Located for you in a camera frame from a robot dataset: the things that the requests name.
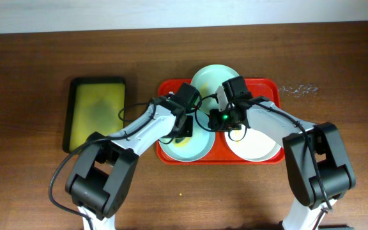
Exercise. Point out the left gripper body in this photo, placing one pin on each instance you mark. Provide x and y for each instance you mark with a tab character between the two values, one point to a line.
184	128

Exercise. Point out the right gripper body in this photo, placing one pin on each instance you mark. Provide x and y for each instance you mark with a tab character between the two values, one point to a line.
218	121

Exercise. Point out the yellow green sponge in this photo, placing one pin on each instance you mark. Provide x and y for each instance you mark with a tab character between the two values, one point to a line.
183	140

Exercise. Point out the light blue plate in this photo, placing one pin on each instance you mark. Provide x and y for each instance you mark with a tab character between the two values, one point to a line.
200	143

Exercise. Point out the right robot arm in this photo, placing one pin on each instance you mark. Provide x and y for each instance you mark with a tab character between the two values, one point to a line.
318	168

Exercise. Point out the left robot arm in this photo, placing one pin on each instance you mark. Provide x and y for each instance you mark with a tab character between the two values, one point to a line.
101	177

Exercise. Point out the red plastic tray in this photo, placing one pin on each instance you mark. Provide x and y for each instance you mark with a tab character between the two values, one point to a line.
220	152

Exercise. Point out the black tray with yellow liquid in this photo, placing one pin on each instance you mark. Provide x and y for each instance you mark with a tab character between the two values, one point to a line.
93	106

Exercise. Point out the white plate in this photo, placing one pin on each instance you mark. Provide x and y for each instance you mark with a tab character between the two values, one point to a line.
251	145

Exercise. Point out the mint green plate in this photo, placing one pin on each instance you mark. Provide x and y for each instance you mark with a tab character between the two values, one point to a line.
208	81

